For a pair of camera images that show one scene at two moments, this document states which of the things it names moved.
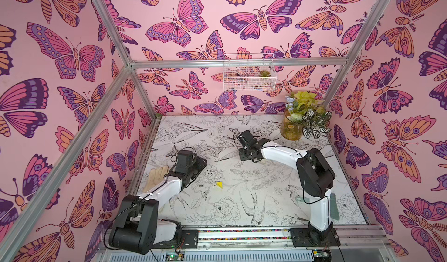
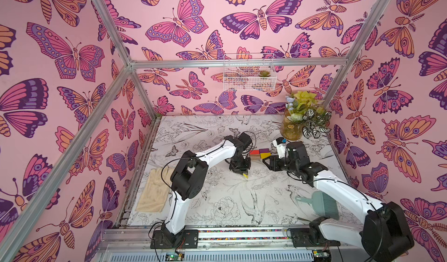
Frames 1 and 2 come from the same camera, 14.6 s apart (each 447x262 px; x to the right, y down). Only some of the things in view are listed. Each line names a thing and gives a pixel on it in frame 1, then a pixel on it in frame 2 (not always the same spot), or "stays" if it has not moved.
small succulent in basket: (264, 74) stays
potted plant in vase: (304, 114) stays
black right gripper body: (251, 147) to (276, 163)
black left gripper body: (197, 166) to (241, 166)
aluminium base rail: (243, 244) stays
